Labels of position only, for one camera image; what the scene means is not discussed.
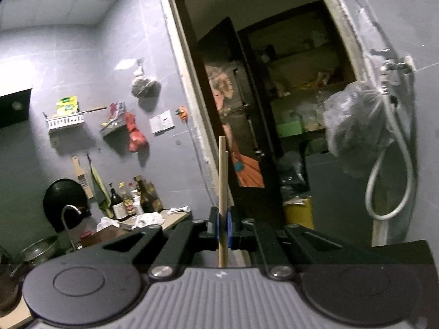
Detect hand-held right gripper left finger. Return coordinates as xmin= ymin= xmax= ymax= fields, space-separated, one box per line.
xmin=69 ymin=207 xmax=220 ymax=279

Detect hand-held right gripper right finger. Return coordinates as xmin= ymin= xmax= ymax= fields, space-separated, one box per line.
xmin=227 ymin=208 xmax=388 ymax=280

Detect wooden chopstick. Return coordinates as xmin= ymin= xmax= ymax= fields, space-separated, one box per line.
xmin=217 ymin=136 xmax=229 ymax=268

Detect beige kitchen counter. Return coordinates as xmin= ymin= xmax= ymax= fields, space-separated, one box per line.
xmin=0 ymin=210 xmax=193 ymax=329

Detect orange printed poster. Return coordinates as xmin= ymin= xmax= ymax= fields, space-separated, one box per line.
xmin=206 ymin=65 xmax=265 ymax=188

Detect yellow bin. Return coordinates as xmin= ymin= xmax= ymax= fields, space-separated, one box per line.
xmin=283 ymin=197 xmax=314 ymax=230

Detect dark plastic bag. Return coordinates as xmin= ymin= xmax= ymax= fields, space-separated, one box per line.
xmin=276 ymin=151 xmax=309 ymax=199

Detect row of condiment bottles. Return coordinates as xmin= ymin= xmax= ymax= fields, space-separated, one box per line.
xmin=108 ymin=175 xmax=163 ymax=222

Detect black table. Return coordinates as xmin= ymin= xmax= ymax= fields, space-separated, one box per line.
xmin=303 ymin=152 xmax=378 ymax=247

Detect wooden cutting board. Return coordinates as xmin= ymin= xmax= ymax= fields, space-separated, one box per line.
xmin=80 ymin=226 xmax=138 ymax=249

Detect green box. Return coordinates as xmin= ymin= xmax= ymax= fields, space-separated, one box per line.
xmin=276 ymin=120 xmax=304 ymax=138

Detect green cloth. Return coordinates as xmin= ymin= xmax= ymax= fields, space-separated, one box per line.
xmin=87 ymin=154 xmax=112 ymax=211

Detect wooden grater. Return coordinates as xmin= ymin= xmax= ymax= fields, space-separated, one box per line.
xmin=71 ymin=156 xmax=94 ymax=199

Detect metal faucet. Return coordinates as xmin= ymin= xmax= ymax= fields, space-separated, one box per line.
xmin=61 ymin=205 xmax=83 ymax=252

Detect red packets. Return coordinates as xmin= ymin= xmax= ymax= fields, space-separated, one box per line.
xmin=108 ymin=102 xmax=127 ymax=124

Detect clear plastic bag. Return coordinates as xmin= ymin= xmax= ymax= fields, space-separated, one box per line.
xmin=324 ymin=82 xmax=395 ymax=179

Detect hanging grey bag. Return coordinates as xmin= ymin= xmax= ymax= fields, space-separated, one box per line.
xmin=131 ymin=60 xmax=162 ymax=98

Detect black wok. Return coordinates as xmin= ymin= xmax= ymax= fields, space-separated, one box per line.
xmin=43 ymin=178 xmax=91 ymax=234

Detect metal bowl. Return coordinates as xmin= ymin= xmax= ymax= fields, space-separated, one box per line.
xmin=17 ymin=235 xmax=60 ymax=266

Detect storage shelf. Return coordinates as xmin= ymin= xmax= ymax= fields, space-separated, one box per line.
xmin=240 ymin=2 xmax=357 ymax=151

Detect yellow green packet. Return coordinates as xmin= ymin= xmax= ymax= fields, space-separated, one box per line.
xmin=57 ymin=96 xmax=79 ymax=116

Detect black range hood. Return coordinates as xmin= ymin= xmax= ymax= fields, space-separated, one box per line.
xmin=0 ymin=87 xmax=33 ymax=129

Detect white wall switch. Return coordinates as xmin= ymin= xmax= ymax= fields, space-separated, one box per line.
xmin=149 ymin=110 xmax=174 ymax=135

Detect white hose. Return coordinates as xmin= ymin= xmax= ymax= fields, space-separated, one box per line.
xmin=364 ymin=86 xmax=417 ymax=220

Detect grey wall rack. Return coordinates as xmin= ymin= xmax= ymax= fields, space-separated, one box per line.
xmin=99 ymin=121 xmax=129 ymax=139

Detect white door frame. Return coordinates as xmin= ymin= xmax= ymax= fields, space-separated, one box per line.
xmin=159 ymin=0 xmax=392 ymax=247

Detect white wall rack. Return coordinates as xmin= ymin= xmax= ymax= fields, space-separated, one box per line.
xmin=43 ymin=111 xmax=85 ymax=134

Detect metal wall tap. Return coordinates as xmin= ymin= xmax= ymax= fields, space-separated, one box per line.
xmin=368 ymin=48 xmax=415 ymax=93

